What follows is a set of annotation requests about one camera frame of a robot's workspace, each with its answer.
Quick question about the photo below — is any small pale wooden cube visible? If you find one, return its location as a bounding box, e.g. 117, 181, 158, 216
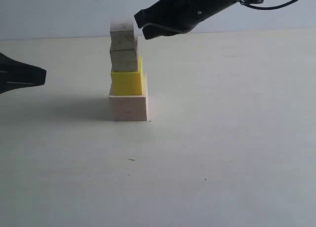
110, 21, 134, 50

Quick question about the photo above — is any medium plywood cube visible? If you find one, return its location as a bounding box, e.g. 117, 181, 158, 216
110, 37, 139, 72

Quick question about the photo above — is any large pale wooden cube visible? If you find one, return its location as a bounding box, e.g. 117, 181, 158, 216
108, 74, 149, 121

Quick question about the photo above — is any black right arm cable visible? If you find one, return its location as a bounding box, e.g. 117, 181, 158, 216
239, 0, 313, 10

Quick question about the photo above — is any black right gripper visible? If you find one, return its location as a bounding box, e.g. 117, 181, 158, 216
134, 0, 237, 40

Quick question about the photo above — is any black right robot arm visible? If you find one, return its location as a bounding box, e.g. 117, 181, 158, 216
134, 0, 242, 39

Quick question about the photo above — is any yellow cube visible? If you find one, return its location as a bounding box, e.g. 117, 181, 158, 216
111, 56, 145, 96

